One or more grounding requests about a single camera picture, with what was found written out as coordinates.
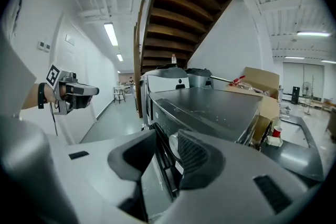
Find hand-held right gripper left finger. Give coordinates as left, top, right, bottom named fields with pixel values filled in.
left=47, top=129, right=159, bottom=224

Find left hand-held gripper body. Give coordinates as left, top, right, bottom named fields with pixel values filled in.
left=44, top=61, right=79, bottom=115

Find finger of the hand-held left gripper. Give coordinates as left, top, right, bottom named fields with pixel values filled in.
left=70, top=95, right=93, bottom=110
left=67, top=82, right=100, bottom=97

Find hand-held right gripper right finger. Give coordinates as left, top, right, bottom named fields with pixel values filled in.
left=148, top=129, right=325, bottom=224

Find silver washing machine dial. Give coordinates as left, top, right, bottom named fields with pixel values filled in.
left=169, top=132, right=182, bottom=160

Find dark grey washing machine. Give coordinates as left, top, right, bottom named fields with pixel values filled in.
left=141, top=87, right=264, bottom=218

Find person's left forearm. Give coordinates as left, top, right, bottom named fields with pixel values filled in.
left=21, top=83, right=57, bottom=111

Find white folding table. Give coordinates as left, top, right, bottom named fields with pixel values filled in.
left=113, top=85, right=127, bottom=104

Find long ceiling light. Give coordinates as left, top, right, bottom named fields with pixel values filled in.
left=296, top=30, right=332, bottom=38
left=103, top=22, right=119, bottom=47

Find small white box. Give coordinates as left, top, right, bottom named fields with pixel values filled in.
left=266, top=135, right=284, bottom=147

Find dark grey sink counter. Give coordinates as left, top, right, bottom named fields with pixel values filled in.
left=258, top=114, right=326, bottom=183

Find white appliance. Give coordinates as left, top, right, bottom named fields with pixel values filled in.
left=140, top=67, right=190, bottom=125

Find red plastic cup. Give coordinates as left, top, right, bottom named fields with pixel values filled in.
left=271, top=125, right=284, bottom=138

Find grey round-topped appliance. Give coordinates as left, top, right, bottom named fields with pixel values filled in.
left=185, top=67, right=214, bottom=89

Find brown wooden staircase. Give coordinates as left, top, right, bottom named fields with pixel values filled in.
left=133, top=0, right=238, bottom=119

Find brown cardboard box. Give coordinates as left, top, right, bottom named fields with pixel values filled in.
left=225, top=66, right=281, bottom=152

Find black tower unit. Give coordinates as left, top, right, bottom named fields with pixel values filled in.
left=291, top=86, right=300, bottom=105

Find standing fan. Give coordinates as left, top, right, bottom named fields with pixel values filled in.
left=301, top=81, right=312, bottom=103

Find black wrist strap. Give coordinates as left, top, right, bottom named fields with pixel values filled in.
left=37, top=82, right=48, bottom=110

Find white wall control panels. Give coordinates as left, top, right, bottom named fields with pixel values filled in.
left=36, top=40, right=51, bottom=53

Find thin black cable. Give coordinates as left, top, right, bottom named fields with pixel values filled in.
left=49, top=101, right=59, bottom=137

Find metal rod with red handle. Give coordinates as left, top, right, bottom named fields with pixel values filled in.
left=209, top=74, right=246, bottom=87

